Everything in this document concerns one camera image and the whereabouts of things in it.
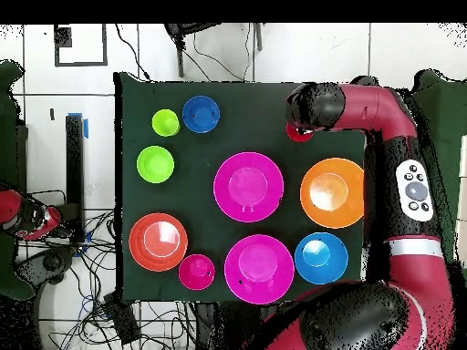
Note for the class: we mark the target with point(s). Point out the large pink bowl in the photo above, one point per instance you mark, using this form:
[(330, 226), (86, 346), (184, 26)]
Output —
[(248, 187), (259, 269)]

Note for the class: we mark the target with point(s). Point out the red plastic cup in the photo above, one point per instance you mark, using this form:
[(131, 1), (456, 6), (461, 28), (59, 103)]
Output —
[(297, 136)]

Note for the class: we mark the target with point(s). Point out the small magenta bowl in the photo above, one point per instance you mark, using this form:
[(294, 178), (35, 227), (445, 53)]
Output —
[(196, 272)]

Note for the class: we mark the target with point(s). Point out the red-orange wide bowl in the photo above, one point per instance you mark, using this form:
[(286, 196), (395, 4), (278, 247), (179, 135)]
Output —
[(158, 242)]

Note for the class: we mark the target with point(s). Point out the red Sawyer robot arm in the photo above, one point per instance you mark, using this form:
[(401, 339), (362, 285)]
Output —
[(11, 207), (375, 105)]

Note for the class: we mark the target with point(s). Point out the dark green table cloth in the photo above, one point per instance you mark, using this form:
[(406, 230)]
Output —
[(248, 120), (452, 120), (7, 109)]

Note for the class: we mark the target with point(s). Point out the small green bowl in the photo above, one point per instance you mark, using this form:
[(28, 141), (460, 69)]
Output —
[(155, 164)]

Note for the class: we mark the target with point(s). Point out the small dark blue bowl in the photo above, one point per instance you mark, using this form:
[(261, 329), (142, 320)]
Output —
[(201, 114)]

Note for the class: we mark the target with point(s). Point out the large orange bowl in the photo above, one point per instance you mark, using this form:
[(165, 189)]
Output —
[(328, 193)]

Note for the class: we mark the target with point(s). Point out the lime green plastic cup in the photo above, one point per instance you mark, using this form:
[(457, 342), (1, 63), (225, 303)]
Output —
[(165, 123)]

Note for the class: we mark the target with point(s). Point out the light blue bowl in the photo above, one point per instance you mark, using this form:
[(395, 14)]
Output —
[(321, 258)]

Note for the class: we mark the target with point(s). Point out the black metal stand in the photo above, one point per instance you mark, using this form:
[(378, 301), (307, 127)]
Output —
[(180, 54)]

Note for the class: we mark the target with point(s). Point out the black power box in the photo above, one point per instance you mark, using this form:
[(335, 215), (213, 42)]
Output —
[(122, 321)]

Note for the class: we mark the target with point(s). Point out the small black item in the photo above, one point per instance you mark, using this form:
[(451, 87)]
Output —
[(52, 114)]

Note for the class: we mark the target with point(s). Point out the white boxes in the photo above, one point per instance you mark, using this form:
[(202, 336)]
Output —
[(463, 146)]

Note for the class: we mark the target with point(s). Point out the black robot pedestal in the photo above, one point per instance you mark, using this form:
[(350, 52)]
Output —
[(233, 328)]

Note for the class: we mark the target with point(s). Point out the black post with blue tape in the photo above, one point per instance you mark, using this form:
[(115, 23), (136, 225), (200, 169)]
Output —
[(74, 164)]

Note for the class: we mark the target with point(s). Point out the black pedestal foot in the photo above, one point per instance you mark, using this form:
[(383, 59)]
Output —
[(51, 262)]

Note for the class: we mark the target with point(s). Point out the black square frame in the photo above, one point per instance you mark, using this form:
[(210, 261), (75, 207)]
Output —
[(105, 43)]

